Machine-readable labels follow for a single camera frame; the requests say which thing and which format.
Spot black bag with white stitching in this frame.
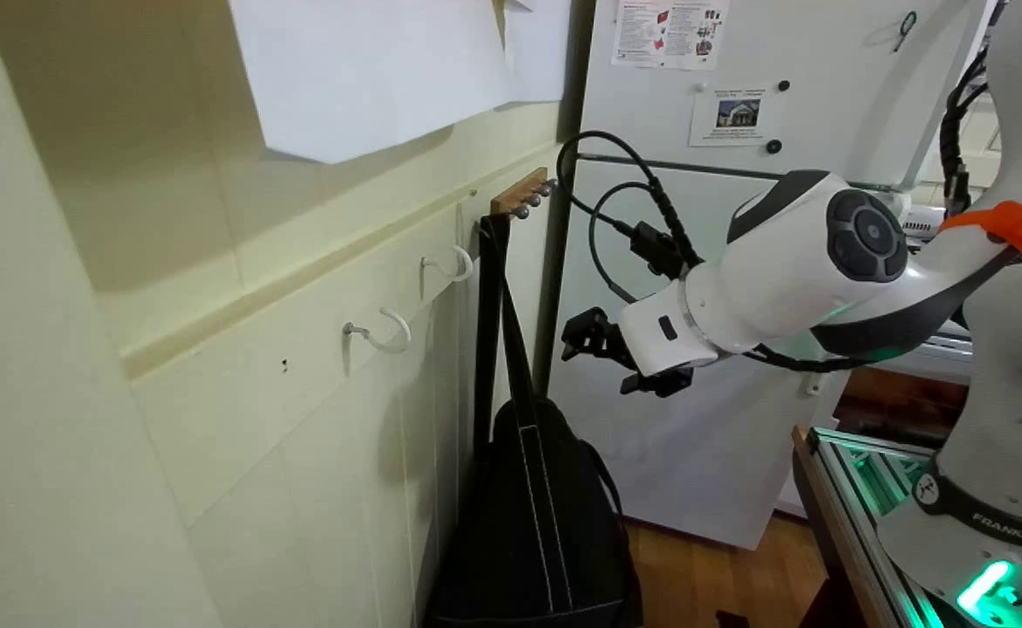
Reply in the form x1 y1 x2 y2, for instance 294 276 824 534
417 216 640 628

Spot metal wall hook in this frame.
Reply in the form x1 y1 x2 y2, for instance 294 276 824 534
417 243 474 302
343 307 410 371

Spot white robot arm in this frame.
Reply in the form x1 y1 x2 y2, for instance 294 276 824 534
565 0 1022 628

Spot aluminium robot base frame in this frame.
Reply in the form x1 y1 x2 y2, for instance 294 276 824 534
790 431 1022 628

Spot wooden peg rack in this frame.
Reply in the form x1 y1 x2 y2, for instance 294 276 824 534
493 168 552 219

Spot large white paper sheet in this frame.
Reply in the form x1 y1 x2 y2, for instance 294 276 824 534
231 0 573 164

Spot white refrigerator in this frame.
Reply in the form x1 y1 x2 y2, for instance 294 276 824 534
552 0 991 548

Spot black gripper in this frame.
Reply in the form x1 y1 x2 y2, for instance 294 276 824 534
561 307 694 397

